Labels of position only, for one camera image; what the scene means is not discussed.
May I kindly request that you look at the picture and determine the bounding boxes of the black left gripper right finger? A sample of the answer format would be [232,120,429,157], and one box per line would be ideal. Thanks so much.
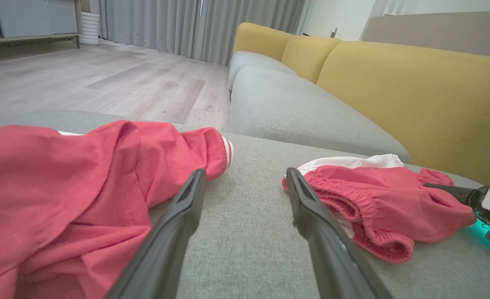
[285,167,395,299]

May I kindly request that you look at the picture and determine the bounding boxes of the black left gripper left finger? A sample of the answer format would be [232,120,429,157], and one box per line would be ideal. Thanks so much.
[106,168,207,299]

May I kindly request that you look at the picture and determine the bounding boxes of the red shorts with white trim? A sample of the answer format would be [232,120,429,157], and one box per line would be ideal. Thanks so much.
[282,154,477,264]

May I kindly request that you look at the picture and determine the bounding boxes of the red Bulls 23 jersey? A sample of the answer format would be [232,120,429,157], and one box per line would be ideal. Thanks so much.
[0,120,234,299]

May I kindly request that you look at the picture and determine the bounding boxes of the grey sofa back cushion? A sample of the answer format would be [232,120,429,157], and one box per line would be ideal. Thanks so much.
[230,66,412,164]

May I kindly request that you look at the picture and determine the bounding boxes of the beige upholstered panel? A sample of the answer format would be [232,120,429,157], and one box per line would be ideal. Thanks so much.
[361,10,490,59]

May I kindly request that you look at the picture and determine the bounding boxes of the small yellow sofa back cushion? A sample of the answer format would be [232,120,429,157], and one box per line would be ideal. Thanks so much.
[233,22,297,62]
[280,35,345,84]

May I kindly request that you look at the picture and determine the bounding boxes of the grey sofa seat cushion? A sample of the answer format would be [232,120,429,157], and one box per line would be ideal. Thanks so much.
[228,51,300,90]

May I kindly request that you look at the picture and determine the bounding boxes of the grey pleated curtain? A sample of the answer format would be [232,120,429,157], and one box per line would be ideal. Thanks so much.
[100,0,308,66]

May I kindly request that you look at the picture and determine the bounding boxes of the white ribbed cylinder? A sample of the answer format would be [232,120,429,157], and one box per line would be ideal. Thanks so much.
[80,12,101,46]

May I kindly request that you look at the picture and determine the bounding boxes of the grey cabinet with wooden shelf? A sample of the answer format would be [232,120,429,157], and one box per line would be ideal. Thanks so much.
[0,0,82,49]

